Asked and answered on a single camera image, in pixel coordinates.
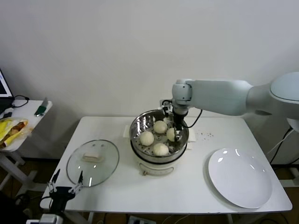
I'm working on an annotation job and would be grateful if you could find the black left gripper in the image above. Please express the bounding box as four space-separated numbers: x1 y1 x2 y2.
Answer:
48 168 84 212

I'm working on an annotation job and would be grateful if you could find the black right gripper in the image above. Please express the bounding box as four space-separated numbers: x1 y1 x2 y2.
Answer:
172 112 186 142

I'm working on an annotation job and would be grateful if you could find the white steamed baozi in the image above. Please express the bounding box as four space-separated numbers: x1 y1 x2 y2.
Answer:
153 120 168 134
139 131 155 147
152 142 170 157
166 127 177 142

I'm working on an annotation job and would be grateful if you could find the glass pot lid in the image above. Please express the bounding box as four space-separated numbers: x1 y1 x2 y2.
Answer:
66 139 120 188

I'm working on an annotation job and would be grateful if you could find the stainless steel steamer basket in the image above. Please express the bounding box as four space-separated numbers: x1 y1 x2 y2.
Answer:
122 109 196 164

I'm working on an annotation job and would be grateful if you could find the white side table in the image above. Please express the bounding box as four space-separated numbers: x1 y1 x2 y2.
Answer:
0 100 53 196

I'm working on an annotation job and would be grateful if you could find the white round plate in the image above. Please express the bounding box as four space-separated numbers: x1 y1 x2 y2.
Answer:
207 147 273 209

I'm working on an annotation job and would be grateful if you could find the yellow snack bag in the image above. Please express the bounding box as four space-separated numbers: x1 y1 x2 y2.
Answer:
0 118 33 150

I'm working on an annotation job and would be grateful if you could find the white floor power strip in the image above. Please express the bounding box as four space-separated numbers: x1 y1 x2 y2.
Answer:
128 216 150 224

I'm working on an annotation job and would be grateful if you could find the open laptop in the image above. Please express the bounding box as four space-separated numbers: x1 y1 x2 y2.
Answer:
0 69 14 112

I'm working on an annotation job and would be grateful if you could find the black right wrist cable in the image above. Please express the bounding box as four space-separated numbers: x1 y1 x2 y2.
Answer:
183 109 203 128

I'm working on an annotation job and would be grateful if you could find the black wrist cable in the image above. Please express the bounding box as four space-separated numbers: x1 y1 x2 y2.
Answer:
39 196 52 210
183 109 203 128

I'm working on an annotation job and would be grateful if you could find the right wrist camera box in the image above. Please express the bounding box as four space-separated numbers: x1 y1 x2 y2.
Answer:
159 99 173 118

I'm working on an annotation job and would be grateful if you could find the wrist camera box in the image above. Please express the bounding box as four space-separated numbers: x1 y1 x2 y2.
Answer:
26 213 63 224
159 99 173 118

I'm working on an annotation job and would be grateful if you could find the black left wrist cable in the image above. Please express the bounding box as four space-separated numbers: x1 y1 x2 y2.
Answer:
39 196 52 210

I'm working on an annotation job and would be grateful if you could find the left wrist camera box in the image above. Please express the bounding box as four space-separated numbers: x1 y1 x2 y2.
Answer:
26 213 63 224

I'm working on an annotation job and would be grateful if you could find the green handled scraper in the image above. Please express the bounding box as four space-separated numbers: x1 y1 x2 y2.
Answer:
34 97 49 117

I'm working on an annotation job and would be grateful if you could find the black laptop cable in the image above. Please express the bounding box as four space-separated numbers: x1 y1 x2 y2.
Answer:
13 94 30 108

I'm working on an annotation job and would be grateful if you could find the black hanging cable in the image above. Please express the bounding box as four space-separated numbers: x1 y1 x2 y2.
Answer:
270 130 292 164

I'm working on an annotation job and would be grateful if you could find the white hanging cable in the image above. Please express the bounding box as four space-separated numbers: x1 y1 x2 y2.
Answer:
267 129 294 155

